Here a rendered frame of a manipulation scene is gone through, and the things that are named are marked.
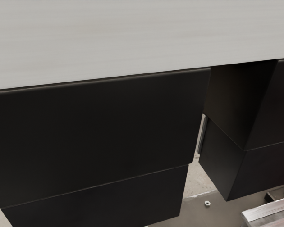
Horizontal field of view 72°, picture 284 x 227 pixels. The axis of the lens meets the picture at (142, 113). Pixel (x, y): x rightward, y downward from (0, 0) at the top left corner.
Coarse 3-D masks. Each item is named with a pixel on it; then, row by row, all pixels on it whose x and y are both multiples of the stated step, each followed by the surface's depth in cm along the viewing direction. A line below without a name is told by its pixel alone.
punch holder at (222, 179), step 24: (216, 72) 20; (240, 72) 17; (264, 72) 14; (216, 96) 20; (240, 96) 17; (264, 96) 15; (216, 120) 21; (240, 120) 17; (264, 120) 16; (216, 144) 22; (240, 144) 18; (264, 144) 18; (216, 168) 23; (240, 168) 19; (264, 168) 21; (240, 192) 22
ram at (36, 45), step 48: (0, 0) 8; (48, 0) 8; (96, 0) 8; (144, 0) 9; (192, 0) 10; (240, 0) 10; (0, 48) 8; (48, 48) 9; (96, 48) 9; (144, 48) 10; (192, 48) 11; (240, 48) 12
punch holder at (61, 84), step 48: (0, 96) 9; (48, 96) 10; (96, 96) 11; (144, 96) 12; (192, 96) 13; (0, 144) 11; (48, 144) 12; (96, 144) 13; (144, 144) 14; (192, 144) 15; (0, 192) 12; (48, 192) 14; (96, 192) 15; (144, 192) 17
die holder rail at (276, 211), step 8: (280, 200) 45; (256, 208) 43; (264, 208) 43; (272, 208) 43; (280, 208) 43; (248, 216) 42; (256, 216) 42; (264, 216) 42; (272, 216) 42; (280, 216) 42; (248, 224) 41; (256, 224) 40; (264, 224) 40; (272, 224) 40; (280, 224) 40
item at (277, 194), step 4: (280, 188) 55; (268, 192) 54; (272, 192) 54; (276, 192) 54; (280, 192) 54; (268, 196) 54; (272, 196) 53; (276, 196) 53; (280, 196) 53; (268, 200) 54; (272, 200) 53
